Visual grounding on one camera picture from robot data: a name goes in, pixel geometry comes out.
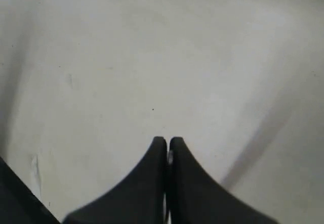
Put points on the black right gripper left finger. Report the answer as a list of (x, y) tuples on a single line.
[(138, 198)]

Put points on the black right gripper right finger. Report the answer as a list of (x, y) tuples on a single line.
[(197, 198)]

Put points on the silver table knife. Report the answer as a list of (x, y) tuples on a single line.
[(169, 188)]

